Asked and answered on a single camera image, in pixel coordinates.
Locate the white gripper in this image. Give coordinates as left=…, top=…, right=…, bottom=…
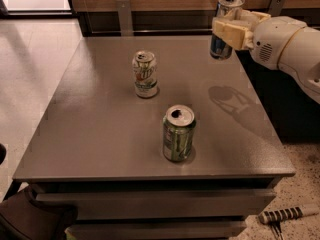
left=212, top=10, right=307, bottom=70

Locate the silver blue redbull can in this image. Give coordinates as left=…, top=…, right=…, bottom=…
left=210, top=0, right=245, bottom=60

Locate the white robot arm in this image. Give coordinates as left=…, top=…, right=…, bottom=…
left=212, top=10, right=320, bottom=104

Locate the white green 7up can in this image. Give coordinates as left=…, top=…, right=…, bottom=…
left=132, top=50, right=158, bottom=98

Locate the dark green soda can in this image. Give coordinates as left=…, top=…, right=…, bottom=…
left=162, top=104, right=196, bottom=162

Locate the upper grey drawer front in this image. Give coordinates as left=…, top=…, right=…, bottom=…
left=37, top=189, right=276, bottom=220

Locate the grey drawer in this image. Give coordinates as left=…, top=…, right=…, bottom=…
left=37, top=189, right=276, bottom=220
left=68, top=221, right=246, bottom=240

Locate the lower grey drawer front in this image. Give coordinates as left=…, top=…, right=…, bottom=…
left=68, top=221, right=246, bottom=240

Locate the dark brown chair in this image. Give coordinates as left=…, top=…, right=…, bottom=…
left=0, top=186, right=78, bottom=240

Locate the right metal wall bracket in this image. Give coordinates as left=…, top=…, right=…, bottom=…
left=268, top=0, right=286, bottom=17

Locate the metal wall bracket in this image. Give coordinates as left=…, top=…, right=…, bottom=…
left=116, top=0, right=134, bottom=36
left=268, top=0, right=286, bottom=17

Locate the left metal wall bracket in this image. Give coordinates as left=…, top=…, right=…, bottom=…
left=116, top=0, right=134, bottom=36

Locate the horizontal metal rail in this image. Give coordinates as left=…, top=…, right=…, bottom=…
left=81, top=28, right=212, bottom=36

